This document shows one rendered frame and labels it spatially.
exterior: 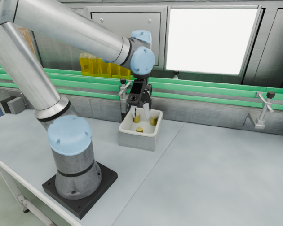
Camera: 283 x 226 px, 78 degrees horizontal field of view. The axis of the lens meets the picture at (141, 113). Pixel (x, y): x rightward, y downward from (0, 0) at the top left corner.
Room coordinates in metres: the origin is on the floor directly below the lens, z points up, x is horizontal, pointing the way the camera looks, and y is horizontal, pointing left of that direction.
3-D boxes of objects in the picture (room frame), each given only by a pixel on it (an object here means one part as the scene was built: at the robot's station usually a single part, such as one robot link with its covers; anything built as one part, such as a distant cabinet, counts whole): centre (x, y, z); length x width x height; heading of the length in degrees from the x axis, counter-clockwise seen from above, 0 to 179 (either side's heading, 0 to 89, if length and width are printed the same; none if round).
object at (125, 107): (0.86, 0.08, 0.85); 0.09 x 0.04 x 0.07; 165
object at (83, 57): (1.03, 0.32, 0.99); 0.06 x 0.06 x 0.21; 74
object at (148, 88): (0.70, 0.00, 1.02); 0.09 x 0.08 x 0.12; 164
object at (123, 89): (0.84, 0.08, 0.95); 0.17 x 0.03 x 0.12; 165
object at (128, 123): (0.71, 0.00, 0.80); 0.22 x 0.17 x 0.09; 165
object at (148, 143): (0.74, -0.01, 0.79); 0.27 x 0.17 x 0.08; 165
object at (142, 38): (0.69, 0.00, 1.18); 0.09 x 0.08 x 0.11; 122
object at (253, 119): (0.68, -0.54, 0.90); 0.17 x 0.05 x 0.22; 165
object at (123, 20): (1.05, -0.12, 1.15); 0.90 x 0.03 x 0.34; 75
